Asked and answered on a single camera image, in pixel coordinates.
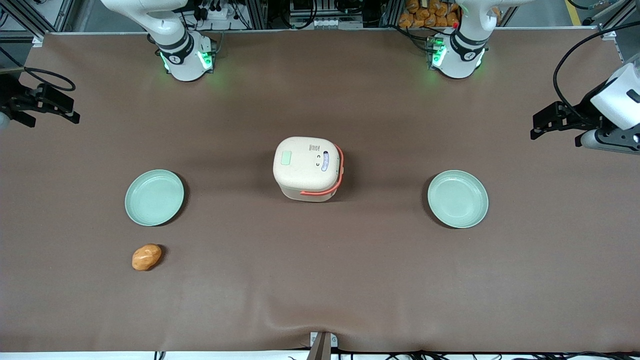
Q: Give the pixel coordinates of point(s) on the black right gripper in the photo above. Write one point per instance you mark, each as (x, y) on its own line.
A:
(11, 96)

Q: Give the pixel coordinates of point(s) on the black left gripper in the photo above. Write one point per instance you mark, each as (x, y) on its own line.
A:
(583, 111)

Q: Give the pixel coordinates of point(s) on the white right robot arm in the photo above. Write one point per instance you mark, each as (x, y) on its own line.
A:
(182, 55)

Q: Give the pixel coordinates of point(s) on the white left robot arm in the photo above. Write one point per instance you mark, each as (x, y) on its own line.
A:
(457, 52)

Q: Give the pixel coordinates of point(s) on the pale green round plate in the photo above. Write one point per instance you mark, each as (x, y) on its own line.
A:
(457, 199)
(154, 197)

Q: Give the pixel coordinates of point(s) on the bag of orange bread rolls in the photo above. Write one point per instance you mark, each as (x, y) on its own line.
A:
(427, 12)

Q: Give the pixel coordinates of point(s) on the orange-brown bread roll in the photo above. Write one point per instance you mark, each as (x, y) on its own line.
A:
(146, 257)

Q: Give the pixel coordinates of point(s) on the white power strip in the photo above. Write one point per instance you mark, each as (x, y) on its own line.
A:
(215, 12)

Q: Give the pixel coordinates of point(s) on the brown table mat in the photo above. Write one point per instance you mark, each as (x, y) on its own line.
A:
(320, 280)

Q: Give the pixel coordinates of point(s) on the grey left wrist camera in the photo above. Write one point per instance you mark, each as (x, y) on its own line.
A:
(600, 141)

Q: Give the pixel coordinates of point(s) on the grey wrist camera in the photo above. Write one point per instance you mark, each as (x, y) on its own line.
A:
(600, 141)
(3, 121)

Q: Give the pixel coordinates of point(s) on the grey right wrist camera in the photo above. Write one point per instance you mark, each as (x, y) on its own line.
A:
(3, 121)

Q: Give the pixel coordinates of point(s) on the metal table corner bracket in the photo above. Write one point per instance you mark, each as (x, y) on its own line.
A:
(38, 41)
(609, 35)

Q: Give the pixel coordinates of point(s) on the aluminium frame rail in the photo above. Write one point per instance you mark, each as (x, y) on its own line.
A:
(35, 15)

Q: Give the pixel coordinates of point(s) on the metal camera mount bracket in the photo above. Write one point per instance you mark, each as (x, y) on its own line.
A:
(322, 346)

